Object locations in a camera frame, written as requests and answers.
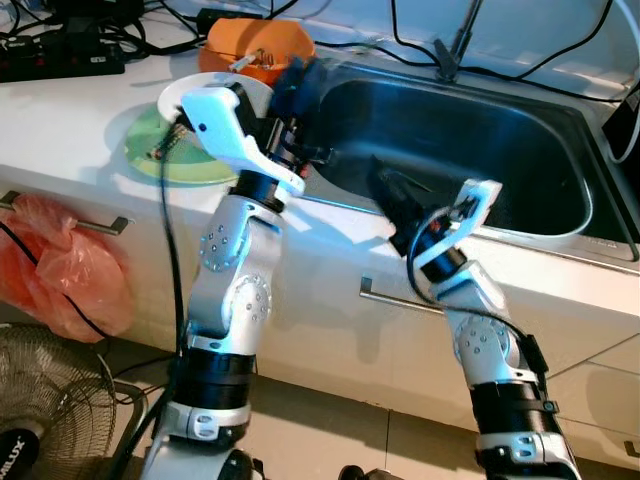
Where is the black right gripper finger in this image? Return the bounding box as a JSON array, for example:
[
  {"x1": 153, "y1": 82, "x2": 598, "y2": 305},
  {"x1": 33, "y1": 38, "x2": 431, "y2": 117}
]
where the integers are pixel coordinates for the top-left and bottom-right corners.
[
  {"x1": 368, "y1": 157, "x2": 411, "y2": 233},
  {"x1": 378, "y1": 157, "x2": 433, "y2": 216}
]

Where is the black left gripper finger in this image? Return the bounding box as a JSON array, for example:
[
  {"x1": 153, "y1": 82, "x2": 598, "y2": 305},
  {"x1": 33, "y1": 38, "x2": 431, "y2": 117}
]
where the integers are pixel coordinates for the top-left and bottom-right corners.
[
  {"x1": 288, "y1": 57, "x2": 327, "y2": 113},
  {"x1": 270, "y1": 75, "x2": 311, "y2": 121}
]

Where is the metal spoon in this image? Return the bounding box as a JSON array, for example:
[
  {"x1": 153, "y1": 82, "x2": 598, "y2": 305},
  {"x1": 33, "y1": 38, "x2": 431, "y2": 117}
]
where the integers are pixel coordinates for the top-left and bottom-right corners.
[{"x1": 230, "y1": 50, "x2": 276, "y2": 71}]

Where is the white bowl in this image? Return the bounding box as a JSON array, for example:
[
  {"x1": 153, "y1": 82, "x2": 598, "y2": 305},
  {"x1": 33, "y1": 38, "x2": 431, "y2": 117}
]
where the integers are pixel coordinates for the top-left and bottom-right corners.
[{"x1": 160, "y1": 75, "x2": 277, "y2": 127}]

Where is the white kitchen cabinet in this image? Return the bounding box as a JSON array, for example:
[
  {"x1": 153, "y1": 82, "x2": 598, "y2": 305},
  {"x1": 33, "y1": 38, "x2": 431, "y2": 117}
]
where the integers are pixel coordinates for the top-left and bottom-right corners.
[{"x1": 0, "y1": 165, "x2": 640, "y2": 469}]

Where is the steel sink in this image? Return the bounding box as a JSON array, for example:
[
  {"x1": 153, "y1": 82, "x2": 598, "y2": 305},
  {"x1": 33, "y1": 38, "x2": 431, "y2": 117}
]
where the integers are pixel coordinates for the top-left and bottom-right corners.
[{"x1": 300, "y1": 55, "x2": 640, "y2": 266}]

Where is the orange bowl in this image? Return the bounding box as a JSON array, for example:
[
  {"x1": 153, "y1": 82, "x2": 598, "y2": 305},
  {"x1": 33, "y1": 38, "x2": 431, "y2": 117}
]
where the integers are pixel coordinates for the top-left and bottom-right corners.
[{"x1": 205, "y1": 17, "x2": 317, "y2": 73}]

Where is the green plate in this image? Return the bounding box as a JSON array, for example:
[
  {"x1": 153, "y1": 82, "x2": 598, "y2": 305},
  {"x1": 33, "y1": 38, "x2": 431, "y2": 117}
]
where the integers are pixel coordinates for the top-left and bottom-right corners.
[{"x1": 124, "y1": 100, "x2": 243, "y2": 187}]

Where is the thin metal faucet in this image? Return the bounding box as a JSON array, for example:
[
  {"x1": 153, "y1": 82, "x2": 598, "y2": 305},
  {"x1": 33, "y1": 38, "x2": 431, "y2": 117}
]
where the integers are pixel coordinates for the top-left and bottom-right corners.
[{"x1": 435, "y1": 0, "x2": 486, "y2": 83}]

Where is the black power strip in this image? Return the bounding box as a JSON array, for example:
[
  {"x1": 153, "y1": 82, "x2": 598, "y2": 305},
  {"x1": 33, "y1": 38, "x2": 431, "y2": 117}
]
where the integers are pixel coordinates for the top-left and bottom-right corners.
[{"x1": 0, "y1": 38, "x2": 126, "y2": 83}]

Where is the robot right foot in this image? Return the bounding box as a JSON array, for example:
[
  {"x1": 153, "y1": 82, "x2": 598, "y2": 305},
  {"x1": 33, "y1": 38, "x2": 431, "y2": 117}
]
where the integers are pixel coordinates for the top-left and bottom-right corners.
[{"x1": 338, "y1": 464, "x2": 393, "y2": 480}]

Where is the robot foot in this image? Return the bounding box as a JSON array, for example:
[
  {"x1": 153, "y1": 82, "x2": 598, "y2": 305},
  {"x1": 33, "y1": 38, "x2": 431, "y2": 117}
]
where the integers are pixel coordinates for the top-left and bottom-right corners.
[
  {"x1": 338, "y1": 464, "x2": 393, "y2": 480},
  {"x1": 215, "y1": 450, "x2": 267, "y2": 480}
]

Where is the red plastic bag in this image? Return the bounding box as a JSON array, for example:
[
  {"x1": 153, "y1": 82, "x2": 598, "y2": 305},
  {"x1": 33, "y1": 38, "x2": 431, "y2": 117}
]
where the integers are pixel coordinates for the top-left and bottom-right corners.
[{"x1": 0, "y1": 195, "x2": 136, "y2": 346}]

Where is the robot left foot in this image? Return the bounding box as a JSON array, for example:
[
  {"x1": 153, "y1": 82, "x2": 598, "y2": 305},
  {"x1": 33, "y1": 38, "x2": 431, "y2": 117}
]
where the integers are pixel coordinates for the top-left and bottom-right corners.
[{"x1": 215, "y1": 450, "x2": 267, "y2": 480}]

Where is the grey floor fan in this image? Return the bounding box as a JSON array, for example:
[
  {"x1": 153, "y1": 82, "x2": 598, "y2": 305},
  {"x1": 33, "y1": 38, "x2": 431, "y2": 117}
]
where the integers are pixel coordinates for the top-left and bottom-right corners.
[{"x1": 0, "y1": 325, "x2": 146, "y2": 480}]

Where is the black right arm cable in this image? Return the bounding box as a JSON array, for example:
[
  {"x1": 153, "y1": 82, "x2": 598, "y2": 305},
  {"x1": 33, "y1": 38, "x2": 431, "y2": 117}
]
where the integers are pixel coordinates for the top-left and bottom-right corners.
[{"x1": 405, "y1": 205, "x2": 549, "y2": 401}]

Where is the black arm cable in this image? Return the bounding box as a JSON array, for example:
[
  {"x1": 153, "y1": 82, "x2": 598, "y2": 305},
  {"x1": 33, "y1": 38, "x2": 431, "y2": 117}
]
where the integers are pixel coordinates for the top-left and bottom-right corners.
[
  {"x1": 105, "y1": 110, "x2": 196, "y2": 480},
  {"x1": 405, "y1": 205, "x2": 549, "y2": 401}
]

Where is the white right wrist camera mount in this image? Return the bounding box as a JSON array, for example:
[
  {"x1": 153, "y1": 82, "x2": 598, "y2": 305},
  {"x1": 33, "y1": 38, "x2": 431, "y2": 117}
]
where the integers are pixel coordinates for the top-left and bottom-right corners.
[{"x1": 415, "y1": 180, "x2": 503, "y2": 271}]

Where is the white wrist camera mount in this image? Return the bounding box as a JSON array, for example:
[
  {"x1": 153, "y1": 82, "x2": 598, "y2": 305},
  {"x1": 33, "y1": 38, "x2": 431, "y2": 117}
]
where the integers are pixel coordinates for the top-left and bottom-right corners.
[
  {"x1": 415, "y1": 180, "x2": 503, "y2": 271},
  {"x1": 178, "y1": 86, "x2": 307, "y2": 197}
]

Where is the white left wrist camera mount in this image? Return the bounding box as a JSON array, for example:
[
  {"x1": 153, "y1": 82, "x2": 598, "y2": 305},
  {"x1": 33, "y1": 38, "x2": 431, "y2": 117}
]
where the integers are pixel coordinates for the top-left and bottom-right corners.
[{"x1": 178, "y1": 86, "x2": 307, "y2": 197}]

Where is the metal cabinet handle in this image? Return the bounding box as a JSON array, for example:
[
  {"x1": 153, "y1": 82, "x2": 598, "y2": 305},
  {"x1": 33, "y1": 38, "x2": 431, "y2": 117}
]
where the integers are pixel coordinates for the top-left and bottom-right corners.
[{"x1": 358, "y1": 277, "x2": 446, "y2": 316}]

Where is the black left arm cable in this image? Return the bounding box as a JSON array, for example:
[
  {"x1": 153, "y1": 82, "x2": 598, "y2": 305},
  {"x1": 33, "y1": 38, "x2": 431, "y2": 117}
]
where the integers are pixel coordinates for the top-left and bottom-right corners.
[{"x1": 105, "y1": 110, "x2": 196, "y2": 480}]

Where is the black counter cable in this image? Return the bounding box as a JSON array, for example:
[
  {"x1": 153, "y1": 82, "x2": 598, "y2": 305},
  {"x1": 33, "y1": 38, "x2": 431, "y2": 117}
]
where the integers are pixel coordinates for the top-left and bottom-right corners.
[{"x1": 335, "y1": 55, "x2": 640, "y2": 109}]

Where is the metal towel bar handle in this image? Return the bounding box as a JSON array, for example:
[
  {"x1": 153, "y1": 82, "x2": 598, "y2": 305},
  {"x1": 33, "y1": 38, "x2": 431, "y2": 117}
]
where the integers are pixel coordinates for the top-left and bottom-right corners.
[{"x1": 0, "y1": 190, "x2": 131, "y2": 237}]

